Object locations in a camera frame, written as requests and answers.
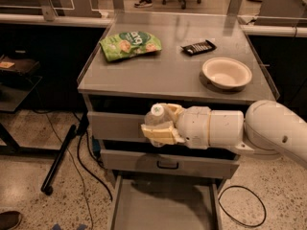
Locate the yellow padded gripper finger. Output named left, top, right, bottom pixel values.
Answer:
left=141, top=122, right=184, bottom=145
left=162, top=103, right=184, bottom=121

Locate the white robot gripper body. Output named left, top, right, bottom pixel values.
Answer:
left=176, top=106, right=244, bottom=150

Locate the clear plastic bottle white cap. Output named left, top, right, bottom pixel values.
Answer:
left=144, top=103, right=173, bottom=148

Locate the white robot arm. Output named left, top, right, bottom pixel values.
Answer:
left=141, top=100, right=307, bottom=168

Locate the middle grey drawer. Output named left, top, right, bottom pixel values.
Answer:
left=101, top=149, right=239, bottom=179

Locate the grey metal drawer cabinet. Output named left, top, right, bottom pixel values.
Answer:
left=76, top=11, right=280, bottom=230

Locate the top grey drawer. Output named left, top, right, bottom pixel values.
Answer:
left=87, top=111, right=147, bottom=143

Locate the bottom grey open drawer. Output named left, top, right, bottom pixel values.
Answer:
left=107, top=173, right=223, bottom=230

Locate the white paper bowl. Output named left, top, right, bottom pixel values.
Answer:
left=201, top=57, right=252, bottom=90

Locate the dark candy bar wrapper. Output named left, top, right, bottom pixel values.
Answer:
left=181, top=40, right=217, bottom=56

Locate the green snack chip bag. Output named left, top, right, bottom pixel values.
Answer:
left=99, top=31, right=162, bottom=61

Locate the black pole with wheel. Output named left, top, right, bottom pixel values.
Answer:
left=40, top=125, right=76, bottom=196

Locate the black side table left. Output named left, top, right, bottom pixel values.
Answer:
left=0, top=76, right=59, bottom=158

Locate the dark tray with orange card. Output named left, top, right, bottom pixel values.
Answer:
left=0, top=54, right=40, bottom=76

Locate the brown shoe bottom left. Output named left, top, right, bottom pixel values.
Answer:
left=0, top=211, right=22, bottom=230

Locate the black cable loop on floor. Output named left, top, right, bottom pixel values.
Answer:
left=218, top=185, right=268, bottom=229

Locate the black cable left floor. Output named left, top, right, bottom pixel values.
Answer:
left=74, top=112, right=113, bottom=201

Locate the white rail left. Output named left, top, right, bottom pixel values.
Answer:
left=0, top=13, right=112, bottom=28

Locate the white rail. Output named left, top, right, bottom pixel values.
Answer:
left=241, top=25, right=307, bottom=38
left=0, top=13, right=112, bottom=28

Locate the white rail right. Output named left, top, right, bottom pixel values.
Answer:
left=241, top=25, right=307, bottom=38

